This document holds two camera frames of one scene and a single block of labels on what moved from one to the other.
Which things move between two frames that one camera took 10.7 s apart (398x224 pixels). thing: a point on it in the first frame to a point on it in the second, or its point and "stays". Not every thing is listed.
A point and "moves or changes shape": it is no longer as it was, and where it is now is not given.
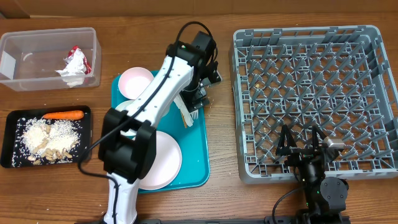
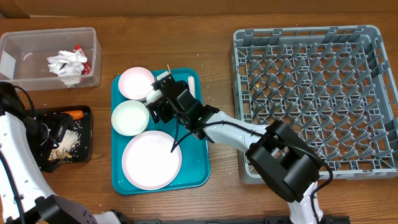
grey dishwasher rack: [337, 78] stays
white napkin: [73, 73] moves or changes shape
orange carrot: [65, 115] stays
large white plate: [166, 165] stays
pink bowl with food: [133, 81] stays
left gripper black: [188, 97] to [59, 122]
